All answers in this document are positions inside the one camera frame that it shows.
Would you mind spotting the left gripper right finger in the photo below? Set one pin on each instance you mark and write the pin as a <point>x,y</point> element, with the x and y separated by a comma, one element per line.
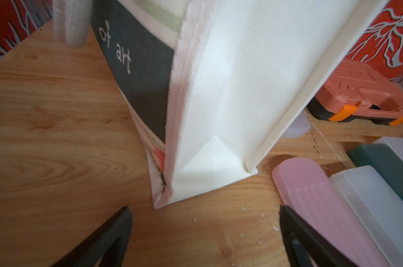
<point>304,246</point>

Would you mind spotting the translucent plastic pencil box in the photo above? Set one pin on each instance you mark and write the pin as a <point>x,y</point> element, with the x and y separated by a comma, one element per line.
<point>395,144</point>

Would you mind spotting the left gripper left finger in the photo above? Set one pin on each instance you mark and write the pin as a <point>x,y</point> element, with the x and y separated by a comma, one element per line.
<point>105,247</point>

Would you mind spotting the dark green pencil case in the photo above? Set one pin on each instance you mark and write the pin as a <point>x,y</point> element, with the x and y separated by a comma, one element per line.
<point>383,160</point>

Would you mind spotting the pink pencil case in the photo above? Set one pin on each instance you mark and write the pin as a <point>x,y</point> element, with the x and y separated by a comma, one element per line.
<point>305,187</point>

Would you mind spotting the orange plastic tool case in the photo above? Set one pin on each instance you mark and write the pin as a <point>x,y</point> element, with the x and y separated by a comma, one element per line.
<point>356,91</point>

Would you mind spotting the white canvas tote bag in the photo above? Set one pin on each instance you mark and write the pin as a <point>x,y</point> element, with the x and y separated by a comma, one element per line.
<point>213,85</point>

